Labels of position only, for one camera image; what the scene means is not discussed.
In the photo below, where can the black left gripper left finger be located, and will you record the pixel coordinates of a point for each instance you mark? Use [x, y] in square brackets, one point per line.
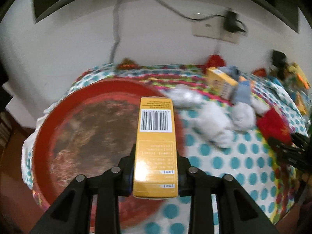
[71, 211]

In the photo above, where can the light blue sock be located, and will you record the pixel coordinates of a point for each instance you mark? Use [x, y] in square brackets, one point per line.
[242, 94]

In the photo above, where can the yellow box with barcode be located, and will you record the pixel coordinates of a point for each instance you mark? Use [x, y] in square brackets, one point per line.
[155, 164]

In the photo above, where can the red embroidered cloth pouch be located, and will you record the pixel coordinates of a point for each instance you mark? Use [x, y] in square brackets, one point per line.
[272, 125]

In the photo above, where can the polka dot bed sheet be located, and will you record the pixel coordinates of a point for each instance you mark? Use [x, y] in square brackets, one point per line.
[249, 158]

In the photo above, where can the small white rolled sock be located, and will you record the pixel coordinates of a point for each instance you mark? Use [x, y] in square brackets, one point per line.
[260, 107]

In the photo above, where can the white rolled sock centre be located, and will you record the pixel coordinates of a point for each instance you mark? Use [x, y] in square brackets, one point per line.
[243, 117]

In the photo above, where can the clear bag of toys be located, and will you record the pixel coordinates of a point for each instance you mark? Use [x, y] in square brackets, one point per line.
[299, 88]

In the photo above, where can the red packet right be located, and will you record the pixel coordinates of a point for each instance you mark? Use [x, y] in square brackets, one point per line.
[261, 72]

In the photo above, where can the large white rolled sock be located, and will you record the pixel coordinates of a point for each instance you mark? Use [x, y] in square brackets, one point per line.
[213, 125]

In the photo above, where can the black clamp stand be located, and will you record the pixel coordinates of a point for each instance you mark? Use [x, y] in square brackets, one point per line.
[279, 60]

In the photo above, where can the blue sock far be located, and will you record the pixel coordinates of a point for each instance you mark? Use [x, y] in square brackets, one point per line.
[231, 71]

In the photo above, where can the black power adapter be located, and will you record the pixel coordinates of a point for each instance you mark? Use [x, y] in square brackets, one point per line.
[232, 24]

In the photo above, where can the red candy wrapper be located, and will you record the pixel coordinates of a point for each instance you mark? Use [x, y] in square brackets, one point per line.
[127, 64]

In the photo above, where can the red pouch by wall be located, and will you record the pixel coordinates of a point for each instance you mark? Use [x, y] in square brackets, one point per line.
[214, 61]

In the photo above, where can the white wall socket plate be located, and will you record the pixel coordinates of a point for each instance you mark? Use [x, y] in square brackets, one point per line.
[213, 28]

